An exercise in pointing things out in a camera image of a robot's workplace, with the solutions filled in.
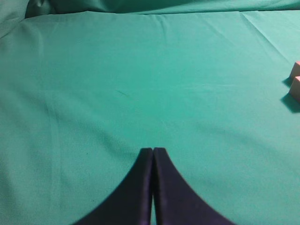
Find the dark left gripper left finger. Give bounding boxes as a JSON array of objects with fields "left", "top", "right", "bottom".
[{"left": 75, "top": 148, "right": 153, "bottom": 225}]

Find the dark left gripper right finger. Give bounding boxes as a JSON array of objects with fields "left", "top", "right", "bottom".
[{"left": 153, "top": 148, "right": 233, "bottom": 225}]

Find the green cloth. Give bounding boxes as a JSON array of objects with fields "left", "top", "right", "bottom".
[{"left": 0, "top": 0, "right": 300, "bottom": 225}]

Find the pink cube column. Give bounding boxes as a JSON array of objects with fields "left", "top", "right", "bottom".
[
  {"left": 289, "top": 61, "right": 300, "bottom": 80},
  {"left": 289, "top": 76, "right": 300, "bottom": 103}
]

